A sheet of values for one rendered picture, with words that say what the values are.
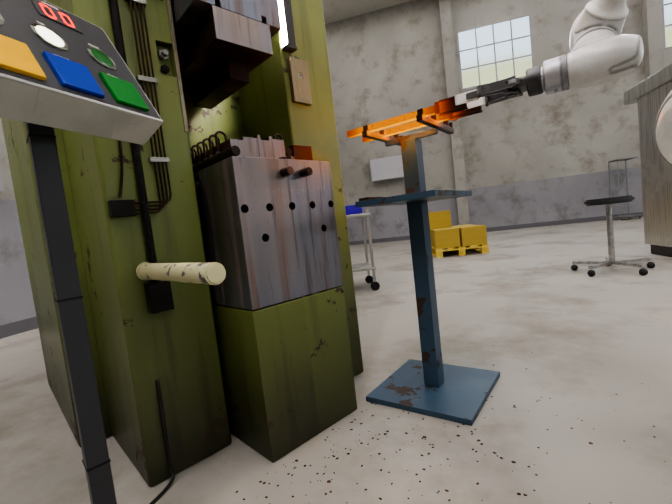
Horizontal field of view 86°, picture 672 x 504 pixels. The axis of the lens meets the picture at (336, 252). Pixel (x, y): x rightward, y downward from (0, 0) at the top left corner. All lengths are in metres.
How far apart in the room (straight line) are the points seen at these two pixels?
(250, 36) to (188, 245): 0.68
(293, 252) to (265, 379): 0.39
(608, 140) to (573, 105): 1.29
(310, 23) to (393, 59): 10.53
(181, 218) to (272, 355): 0.50
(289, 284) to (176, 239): 0.37
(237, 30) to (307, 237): 0.67
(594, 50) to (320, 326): 1.08
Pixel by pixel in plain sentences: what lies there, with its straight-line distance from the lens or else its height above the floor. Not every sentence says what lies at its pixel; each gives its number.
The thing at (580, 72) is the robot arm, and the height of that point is 1.00.
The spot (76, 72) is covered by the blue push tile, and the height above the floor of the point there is 1.01.
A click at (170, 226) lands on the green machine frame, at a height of 0.74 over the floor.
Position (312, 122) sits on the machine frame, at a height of 1.12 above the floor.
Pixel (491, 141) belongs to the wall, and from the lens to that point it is 11.59.
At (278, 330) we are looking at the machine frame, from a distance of 1.15.
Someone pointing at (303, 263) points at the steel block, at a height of 0.58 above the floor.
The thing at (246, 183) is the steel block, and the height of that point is 0.84.
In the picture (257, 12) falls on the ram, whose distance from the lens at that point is 1.41.
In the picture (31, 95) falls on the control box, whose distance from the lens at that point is 0.79.
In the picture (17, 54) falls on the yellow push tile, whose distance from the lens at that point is 0.81.
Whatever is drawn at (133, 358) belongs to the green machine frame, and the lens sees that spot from 1.19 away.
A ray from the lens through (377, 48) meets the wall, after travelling 12.46.
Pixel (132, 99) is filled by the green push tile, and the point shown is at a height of 0.99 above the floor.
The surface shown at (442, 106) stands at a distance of 1.30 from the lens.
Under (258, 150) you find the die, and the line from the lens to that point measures 1.21.
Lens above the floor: 0.69
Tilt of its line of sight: 4 degrees down
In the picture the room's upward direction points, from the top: 7 degrees counter-clockwise
